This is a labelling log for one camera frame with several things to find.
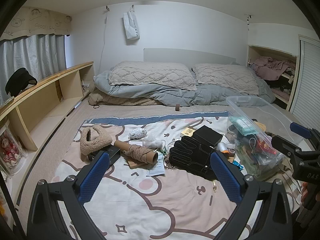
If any clear bag of tan cords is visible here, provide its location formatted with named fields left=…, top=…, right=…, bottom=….
left=164, top=155, right=180, bottom=172

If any beige bed sheet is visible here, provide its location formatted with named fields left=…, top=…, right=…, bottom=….
left=15, top=96, right=300, bottom=205

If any beige fleece blanket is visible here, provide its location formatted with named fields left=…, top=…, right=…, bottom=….
left=87, top=85, right=163, bottom=107

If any printed paper leaflet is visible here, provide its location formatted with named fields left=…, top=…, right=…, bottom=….
left=146, top=154, right=166, bottom=177

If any white shutter door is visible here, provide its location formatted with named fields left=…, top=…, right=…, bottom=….
left=290, top=35, right=320, bottom=130

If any dark clothes pile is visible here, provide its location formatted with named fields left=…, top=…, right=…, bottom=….
left=262, top=79, right=294, bottom=97

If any grey curtain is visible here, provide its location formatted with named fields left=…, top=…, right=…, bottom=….
left=0, top=34, right=67, bottom=100

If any clear plastic storage box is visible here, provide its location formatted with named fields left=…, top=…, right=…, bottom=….
left=226, top=96, right=310, bottom=180

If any white fuzzy toy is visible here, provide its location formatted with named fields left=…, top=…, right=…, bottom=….
left=129, top=128, right=147, bottom=140

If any person's right hand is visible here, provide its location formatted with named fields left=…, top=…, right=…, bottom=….
left=301, top=182, right=312, bottom=203

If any cream wardrobe cabinet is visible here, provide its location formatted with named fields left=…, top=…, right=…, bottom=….
left=246, top=44, right=299, bottom=110

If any white hanging bag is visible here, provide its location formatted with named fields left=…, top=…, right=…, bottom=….
left=123, top=11, right=140, bottom=40

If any pink clothes pile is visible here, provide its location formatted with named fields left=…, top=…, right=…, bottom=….
left=250, top=56, right=297, bottom=80

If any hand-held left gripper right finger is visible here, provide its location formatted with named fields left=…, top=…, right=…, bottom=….
left=210, top=151, right=293, bottom=240

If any small wooden box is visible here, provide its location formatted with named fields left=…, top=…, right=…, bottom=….
left=180, top=127, right=197, bottom=138

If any small wooden board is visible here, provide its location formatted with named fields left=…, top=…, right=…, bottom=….
left=125, top=156, right=150, bottom=170

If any beige textured pillow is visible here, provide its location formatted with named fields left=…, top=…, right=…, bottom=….
left=108, top=60, right=198, bottom=91
left=192, top=63, right=260, bottom=95

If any white crumpled wrap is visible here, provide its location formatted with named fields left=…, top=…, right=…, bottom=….
left=145, top=136, right=166, bottom=150

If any grey duvet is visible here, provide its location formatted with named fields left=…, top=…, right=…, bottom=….
left=94, top=69, right=275, bottom=107

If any red packet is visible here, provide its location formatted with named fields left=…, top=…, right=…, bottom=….
left=255, top=136, right=277, bottom=155

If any teal wipes packet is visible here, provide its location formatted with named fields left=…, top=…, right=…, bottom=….
left=229, top=116, right=258, bottom=137

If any flat black box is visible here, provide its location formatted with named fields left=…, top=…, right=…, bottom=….
left=193, top=125, right=223, bottom=147

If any wooden bedside shelf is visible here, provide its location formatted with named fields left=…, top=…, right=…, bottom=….
left=0, top=61, right=95, bottom=153

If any printed beige valance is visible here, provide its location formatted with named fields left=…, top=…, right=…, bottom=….
left=0, top=6, right=73, bottom=40

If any cardboard tube with rope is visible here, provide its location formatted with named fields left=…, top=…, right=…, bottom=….
left=114, top=140, right=158, bottom=166

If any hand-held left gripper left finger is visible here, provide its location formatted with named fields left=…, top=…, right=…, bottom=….
left=27, top=151, right=110, bottom=240

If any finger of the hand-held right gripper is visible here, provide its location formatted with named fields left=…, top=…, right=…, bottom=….
left=290, top=122, right=320, bottom=140
left=271, top=135, right=304, bottom=165

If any clear flower gift box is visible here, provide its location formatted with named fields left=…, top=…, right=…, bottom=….
left=0, top=120, right=28, bottom=178

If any small black box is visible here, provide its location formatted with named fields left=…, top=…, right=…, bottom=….
left=87, top=145, right=122, bottom=167

